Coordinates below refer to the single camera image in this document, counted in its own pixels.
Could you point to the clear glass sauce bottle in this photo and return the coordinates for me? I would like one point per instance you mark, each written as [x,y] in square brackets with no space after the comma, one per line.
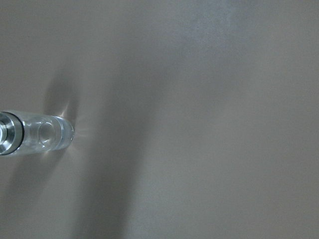
[28,133]

